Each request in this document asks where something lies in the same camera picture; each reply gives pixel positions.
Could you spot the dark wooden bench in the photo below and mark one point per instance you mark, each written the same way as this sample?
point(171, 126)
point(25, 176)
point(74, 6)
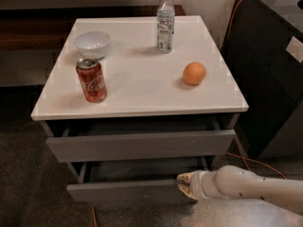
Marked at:
point(26, 29)

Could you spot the white top drawer cabinet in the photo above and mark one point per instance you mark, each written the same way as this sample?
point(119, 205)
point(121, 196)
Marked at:
point(140, 80)

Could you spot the clear plastic water bottle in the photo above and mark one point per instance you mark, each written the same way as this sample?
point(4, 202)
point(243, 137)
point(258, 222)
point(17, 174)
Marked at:
point(165, 25)

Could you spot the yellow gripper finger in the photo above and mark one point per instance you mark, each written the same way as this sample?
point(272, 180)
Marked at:
point(185, 177)
point(185, 188)

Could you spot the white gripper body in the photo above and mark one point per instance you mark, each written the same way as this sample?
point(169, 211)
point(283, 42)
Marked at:
point(197, 184)

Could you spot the white bowl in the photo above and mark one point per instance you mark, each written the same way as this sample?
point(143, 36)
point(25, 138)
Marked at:
point(93, 44)

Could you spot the orange fruit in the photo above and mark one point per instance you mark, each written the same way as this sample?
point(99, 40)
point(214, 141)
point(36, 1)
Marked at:
point(194, 73)

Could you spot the red coke can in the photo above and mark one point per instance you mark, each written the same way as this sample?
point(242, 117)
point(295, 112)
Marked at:
point(91, 78)

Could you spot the dark counter cabinet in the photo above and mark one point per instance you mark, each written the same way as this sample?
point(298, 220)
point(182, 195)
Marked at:
point(270, 77)

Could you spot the white wall outlet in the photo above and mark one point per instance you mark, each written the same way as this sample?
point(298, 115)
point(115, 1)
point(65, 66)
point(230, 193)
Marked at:
point(295, 48)

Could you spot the grey top drawer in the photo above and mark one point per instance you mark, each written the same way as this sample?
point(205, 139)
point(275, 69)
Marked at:
point(140, 145)

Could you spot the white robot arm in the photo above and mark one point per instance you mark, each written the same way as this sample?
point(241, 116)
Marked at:
point(232, 182)

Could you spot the grey drawer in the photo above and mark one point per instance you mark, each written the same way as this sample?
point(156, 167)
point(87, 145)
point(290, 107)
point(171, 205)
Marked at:
point(140, 145)
point(111, 184)

